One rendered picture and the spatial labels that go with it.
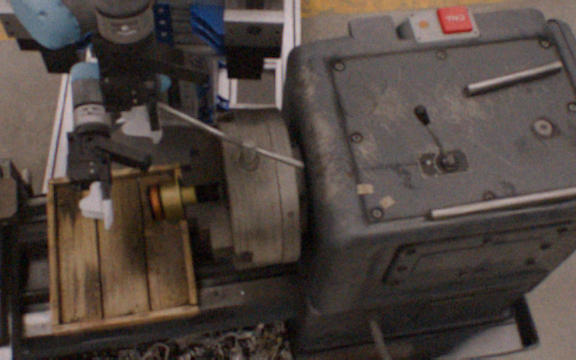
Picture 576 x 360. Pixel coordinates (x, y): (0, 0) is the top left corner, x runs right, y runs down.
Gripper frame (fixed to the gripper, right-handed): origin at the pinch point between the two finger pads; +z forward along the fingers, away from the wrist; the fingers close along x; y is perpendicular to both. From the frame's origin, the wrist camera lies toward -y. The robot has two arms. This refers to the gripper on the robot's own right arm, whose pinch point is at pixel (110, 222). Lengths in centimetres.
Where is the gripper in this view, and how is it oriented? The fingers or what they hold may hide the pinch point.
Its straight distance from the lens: 146.4
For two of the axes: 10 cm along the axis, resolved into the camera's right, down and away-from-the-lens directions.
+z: 1.6, 9.1, -3.8
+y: -9.8, 0.9, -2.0
